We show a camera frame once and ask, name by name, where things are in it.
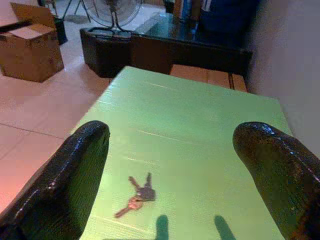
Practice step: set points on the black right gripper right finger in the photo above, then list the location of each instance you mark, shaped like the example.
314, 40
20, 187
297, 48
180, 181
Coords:
282, 175

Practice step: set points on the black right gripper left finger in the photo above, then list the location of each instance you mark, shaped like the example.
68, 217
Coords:
62, 190

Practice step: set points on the bunch of keys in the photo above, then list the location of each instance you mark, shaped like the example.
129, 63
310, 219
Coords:
147, 193

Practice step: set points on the flat brown cardboard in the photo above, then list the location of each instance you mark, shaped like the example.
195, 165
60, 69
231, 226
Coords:
200, 73

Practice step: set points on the brown cardboard box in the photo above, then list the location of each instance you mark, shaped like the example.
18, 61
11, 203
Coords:
30, 55

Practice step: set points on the black bin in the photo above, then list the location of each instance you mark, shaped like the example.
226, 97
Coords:
61, 32

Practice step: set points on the black low cabinet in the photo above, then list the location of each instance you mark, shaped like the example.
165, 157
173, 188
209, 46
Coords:
150, 52

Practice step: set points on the blue barrel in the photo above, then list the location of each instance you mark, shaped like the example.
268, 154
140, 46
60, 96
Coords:
225, 17

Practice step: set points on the standing fan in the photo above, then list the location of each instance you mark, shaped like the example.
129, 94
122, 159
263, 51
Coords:
115, 22

